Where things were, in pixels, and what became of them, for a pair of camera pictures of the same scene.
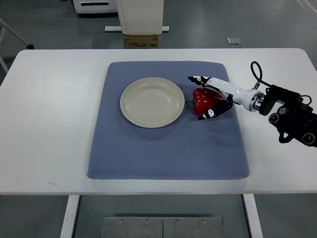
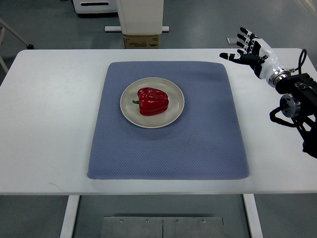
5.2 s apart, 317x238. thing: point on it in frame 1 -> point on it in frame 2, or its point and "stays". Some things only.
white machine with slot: x=95 y=6 stays
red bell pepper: x=203 y=99 -> x=151 y=101
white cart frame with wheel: x=3 y=25 stays
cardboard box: x=141 y=41 stays
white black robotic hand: x=251 y=100 -> x=258 y=54
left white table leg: x=71 y=210 stays
